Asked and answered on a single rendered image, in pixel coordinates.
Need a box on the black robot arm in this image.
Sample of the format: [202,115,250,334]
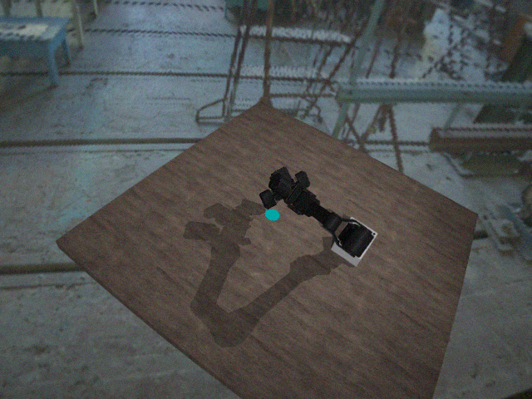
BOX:
[268,167,374,258]

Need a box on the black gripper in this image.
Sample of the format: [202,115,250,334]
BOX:
[259,171,310,209]

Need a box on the cyan circle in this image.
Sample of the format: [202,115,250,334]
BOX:
[265,209,280,221]

